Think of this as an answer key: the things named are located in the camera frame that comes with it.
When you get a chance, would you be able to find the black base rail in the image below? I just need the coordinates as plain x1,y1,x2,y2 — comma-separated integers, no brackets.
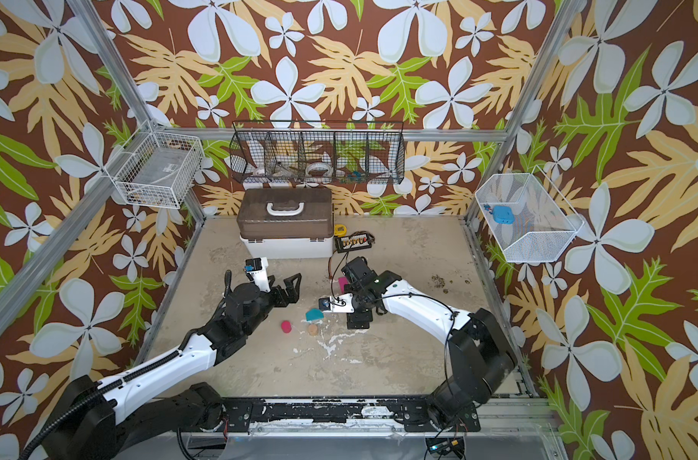
222,395,481,434

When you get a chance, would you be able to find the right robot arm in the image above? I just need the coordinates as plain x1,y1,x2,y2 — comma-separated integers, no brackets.
341,257,518,429

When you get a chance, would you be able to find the yellow tape measure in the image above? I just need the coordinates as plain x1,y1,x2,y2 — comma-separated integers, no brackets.
334,224,348,237

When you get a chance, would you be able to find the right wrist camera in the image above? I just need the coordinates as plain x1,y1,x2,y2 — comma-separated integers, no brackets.
318,293,355,314

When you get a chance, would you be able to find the white box brown lid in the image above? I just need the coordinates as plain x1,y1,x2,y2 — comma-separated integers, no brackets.
237,188,334,260

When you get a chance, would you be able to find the white wire basket right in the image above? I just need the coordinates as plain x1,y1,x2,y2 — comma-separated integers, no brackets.
475,169,586,265

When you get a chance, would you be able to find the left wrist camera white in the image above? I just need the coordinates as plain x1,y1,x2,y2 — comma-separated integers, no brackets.
244,257,270,292

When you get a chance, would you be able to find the blue object in basket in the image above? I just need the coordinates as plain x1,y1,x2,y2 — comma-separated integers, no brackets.
491,205,515,225

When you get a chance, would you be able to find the white wire basket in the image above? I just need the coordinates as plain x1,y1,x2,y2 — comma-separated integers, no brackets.
475,169,586,265
109,124,204,209

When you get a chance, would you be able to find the teal arch block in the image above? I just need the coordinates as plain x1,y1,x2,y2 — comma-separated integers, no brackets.
305,309,324,322

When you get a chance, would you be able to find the black wire basket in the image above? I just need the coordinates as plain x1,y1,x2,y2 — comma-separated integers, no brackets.
226,120,407,185

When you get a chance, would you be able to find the white wire basket left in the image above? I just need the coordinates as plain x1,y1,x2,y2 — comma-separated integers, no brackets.
109,124,204,209

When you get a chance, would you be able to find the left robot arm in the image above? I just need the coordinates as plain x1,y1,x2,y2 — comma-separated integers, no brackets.
18,273,302,459

